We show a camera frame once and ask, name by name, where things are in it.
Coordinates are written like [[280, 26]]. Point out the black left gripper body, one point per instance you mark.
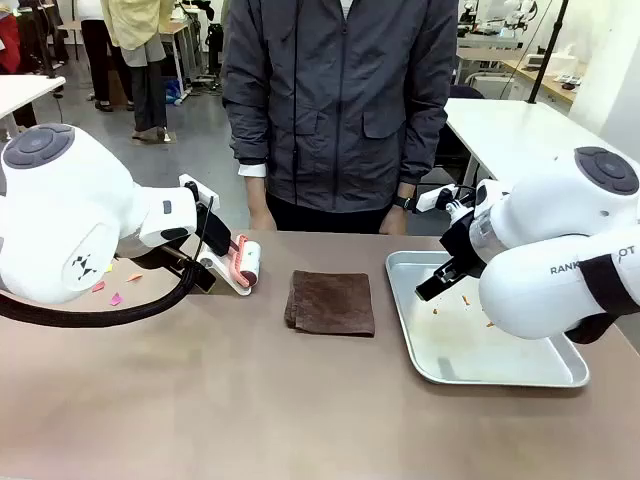
[[216, 234]]

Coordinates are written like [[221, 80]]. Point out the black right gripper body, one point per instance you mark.
[[465, 245]]

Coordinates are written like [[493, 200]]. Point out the brown cloth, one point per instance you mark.
[[330, 302]]

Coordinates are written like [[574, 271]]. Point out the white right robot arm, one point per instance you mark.
[[540, 220]]

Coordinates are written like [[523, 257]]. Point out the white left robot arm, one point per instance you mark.
[[65, 200]]

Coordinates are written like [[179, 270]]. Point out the person's right hand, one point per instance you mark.
[[261, 210]]

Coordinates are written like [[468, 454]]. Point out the person's left hand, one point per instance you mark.
[[395, 222]]

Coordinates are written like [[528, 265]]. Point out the white lint roller stand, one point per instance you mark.
[[222, 272]]

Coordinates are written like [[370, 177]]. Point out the silver metal tray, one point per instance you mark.
[[450, 350]]

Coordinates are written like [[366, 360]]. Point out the black wristwatch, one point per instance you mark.
[[405, 202]]

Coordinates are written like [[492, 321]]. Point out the white shirt cuff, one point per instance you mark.
[[252, 169]]

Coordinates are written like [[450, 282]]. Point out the orange paper scrap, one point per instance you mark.
[[134, 276]]

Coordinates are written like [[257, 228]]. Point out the black trousers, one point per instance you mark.
[[330, 220]]

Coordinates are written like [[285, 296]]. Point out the magenta paper scrap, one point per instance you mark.
[[116, 299]]

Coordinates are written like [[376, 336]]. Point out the large white table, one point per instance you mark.
[[515, 135]]

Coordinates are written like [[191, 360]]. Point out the red-pink paper scrap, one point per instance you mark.
[[98, 286]]

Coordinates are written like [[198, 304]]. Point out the blue plastic bag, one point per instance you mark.
[[174, 92]]

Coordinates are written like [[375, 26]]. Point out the black chair back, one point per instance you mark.
[[467, 92]]

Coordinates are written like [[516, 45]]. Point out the person in grey jacket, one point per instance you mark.
[[340, 100]]

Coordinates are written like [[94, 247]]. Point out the wooden desk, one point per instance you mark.
[[550, 77]]

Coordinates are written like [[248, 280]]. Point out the background desk with metal legs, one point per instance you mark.
[[182, 35]]

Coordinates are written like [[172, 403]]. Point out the black slanted stand pole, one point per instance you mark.
[[545, 55]]

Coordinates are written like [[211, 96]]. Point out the person in yellow jacket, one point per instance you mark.
[[142, 40]]

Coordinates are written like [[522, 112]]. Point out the person in white top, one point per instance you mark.
[[97, 55]]

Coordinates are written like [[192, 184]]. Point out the white tissue box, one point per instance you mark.
[[565, 54]]

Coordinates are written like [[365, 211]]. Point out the white table with clamp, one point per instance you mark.
[[25, 92]]

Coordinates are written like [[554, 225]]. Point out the black clamped pole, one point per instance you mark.
[[45, 45]]

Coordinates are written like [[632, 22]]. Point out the red garment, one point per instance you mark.
[[9, 45]]

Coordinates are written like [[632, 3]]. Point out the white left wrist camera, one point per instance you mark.
[[199, 187]]

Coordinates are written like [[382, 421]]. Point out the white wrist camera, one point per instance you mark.
[[430, 198], [199, 187]]

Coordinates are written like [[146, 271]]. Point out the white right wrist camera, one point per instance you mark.
[[430, 198]]

